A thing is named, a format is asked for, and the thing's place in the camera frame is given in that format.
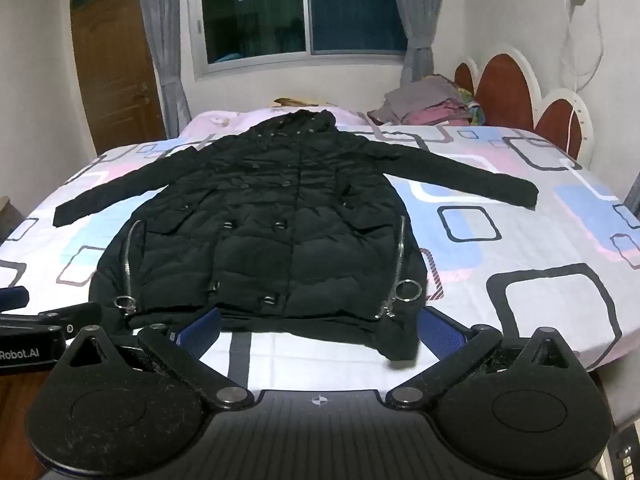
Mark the brown box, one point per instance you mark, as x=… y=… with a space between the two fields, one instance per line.
x=7 y=217

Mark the sliding window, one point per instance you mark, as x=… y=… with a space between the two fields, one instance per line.
x=300 y=10

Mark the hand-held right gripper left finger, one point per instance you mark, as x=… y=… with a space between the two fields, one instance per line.
x=201 y=331

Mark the brown plush item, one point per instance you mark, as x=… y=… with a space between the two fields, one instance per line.
x=292 y=102

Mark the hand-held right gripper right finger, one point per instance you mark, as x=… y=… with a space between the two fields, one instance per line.
x=440 y=331

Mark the pink folded garment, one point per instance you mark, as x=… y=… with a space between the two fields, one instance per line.
x=440 y=111

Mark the grey curtain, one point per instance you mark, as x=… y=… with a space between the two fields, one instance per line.
x=162 y=50
x=417 y=25

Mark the bed with patterned sheet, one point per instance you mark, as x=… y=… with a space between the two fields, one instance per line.
x=510 y=240

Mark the grey folded garment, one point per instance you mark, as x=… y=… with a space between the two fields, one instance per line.
x=415 y=94

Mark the white and brown headboard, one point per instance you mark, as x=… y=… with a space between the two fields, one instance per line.
x=505 y=80

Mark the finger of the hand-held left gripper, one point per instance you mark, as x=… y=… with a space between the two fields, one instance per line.
x=14 y=298
x=60 y=316

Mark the black padded coat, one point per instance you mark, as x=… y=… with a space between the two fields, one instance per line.
x=265 y=220

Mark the wooden door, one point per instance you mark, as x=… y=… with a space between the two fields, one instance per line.
x=115 y=70

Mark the pink pillow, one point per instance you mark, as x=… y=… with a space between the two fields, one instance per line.
x=220 y=117

